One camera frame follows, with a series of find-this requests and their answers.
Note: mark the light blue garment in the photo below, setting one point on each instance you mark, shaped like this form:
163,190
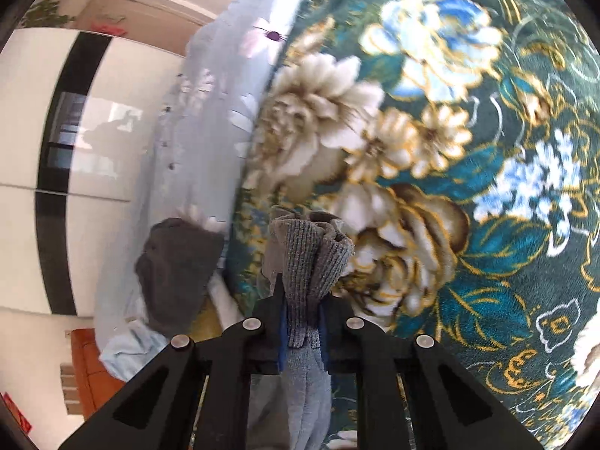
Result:
129,351

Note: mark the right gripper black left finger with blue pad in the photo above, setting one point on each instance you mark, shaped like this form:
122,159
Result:
193,394

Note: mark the orange wooden bed frame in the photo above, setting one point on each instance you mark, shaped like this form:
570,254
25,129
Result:
95,386

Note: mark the mustard knit garment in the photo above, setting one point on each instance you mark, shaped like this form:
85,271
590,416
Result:
206,325

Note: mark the dark grey garment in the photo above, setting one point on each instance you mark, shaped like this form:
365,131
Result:
176,263

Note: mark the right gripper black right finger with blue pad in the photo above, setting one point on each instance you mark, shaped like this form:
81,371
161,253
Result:
411,392

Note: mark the grey sweater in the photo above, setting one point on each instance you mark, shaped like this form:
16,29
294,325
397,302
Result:
308,253

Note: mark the teal floral blanket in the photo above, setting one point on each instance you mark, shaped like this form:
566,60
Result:
458,142

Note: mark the light blue floral bedsheet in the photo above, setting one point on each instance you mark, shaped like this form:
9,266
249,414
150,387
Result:
193,161

